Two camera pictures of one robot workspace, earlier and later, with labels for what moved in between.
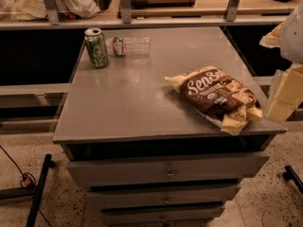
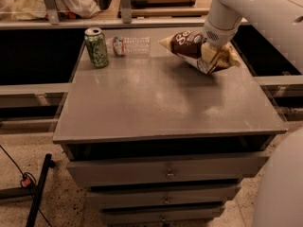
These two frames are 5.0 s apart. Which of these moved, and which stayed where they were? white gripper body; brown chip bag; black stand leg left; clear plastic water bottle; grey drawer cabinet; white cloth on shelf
Moved: white gripper body; brown chip bag
Stayed: clear plastic water bottle; black stand leg left; grey drawer cabinet; white cloth on shelf
